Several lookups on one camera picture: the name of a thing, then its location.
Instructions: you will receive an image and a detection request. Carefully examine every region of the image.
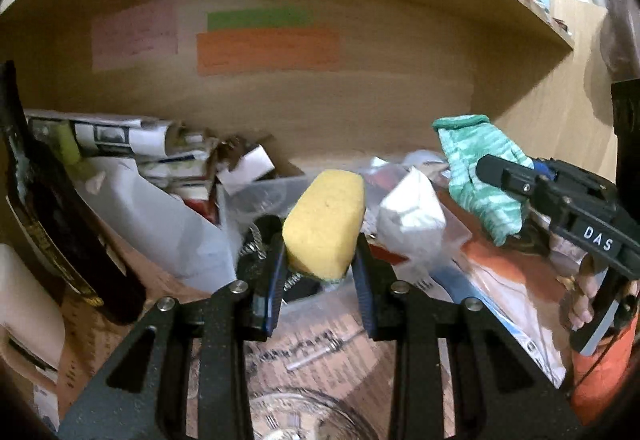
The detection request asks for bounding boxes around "black pouch with chain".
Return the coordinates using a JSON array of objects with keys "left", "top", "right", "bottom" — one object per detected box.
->
[{"left": 236, "top": 215, "right": 322, "bottom": 305}]

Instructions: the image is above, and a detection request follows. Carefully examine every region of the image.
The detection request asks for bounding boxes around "rolled newspaper stack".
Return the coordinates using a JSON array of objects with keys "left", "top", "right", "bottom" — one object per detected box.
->
[{"left": 26, "top": 110, "right": 219, "bottom": 188}]

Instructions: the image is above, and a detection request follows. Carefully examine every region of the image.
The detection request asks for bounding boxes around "car printed newspaper sheet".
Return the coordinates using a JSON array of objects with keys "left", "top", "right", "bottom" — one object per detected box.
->
[{"left": 371, "top": 188, "right": 573, "bottom": 387}]

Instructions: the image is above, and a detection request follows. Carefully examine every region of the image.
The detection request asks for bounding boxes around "orange sticky note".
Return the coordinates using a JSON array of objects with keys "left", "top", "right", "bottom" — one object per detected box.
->
[{"left": 196, "top": 28, "right": 341, "bottom": 76}]

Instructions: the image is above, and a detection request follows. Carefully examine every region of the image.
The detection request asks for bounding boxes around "cream thermos mug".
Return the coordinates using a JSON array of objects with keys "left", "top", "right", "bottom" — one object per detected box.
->
[{"left": 1, "top": 244, "right": 65, "bottom": 370}]

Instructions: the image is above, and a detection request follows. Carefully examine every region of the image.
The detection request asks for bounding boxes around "dark wine bottle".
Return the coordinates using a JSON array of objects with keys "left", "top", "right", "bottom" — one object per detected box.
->
[{"left": 1, "top": 60, "right": 146, "bottom": 325}]

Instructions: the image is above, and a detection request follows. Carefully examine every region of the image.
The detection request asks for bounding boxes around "pink sticky note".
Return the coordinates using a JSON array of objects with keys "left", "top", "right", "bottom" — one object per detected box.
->
[{"left": 90, "top": 0, "right": 178, "bottom": 72}]

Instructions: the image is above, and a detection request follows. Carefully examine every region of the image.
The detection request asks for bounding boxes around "person's right hand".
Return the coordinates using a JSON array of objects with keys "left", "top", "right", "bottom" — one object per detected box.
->
[{"left": 561, "top": 255, "right": 605, "bottom": 330}]

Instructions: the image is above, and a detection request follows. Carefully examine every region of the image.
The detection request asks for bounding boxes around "white plastic bag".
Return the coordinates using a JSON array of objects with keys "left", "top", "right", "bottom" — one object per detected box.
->
[{"left": 67, "top": 156, "right": 236, "bottom": 293}]

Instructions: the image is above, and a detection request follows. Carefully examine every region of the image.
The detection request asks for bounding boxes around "green knitted sock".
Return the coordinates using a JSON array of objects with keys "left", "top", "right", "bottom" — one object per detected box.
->
[{"left": 432, "top": 113, "right": 535, "bottom": 247}]

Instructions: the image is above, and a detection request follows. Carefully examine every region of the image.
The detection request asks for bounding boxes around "green sticky note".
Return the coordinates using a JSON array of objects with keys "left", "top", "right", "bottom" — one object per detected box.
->
[{"left": 206, "top": 6, "right": 314, "bottom": 32}]

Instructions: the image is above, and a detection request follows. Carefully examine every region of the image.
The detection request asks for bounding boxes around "yellow sponge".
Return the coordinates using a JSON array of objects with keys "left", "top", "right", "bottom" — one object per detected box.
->
[{"left": 282, "top": 169, "right": 366, "bottom": 281}]

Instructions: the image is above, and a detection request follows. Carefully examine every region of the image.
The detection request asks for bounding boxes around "clear plastic storage box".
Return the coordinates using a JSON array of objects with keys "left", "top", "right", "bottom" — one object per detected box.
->
[{"left": 217, "top": 164, "right": 474, "bottom": 321}]

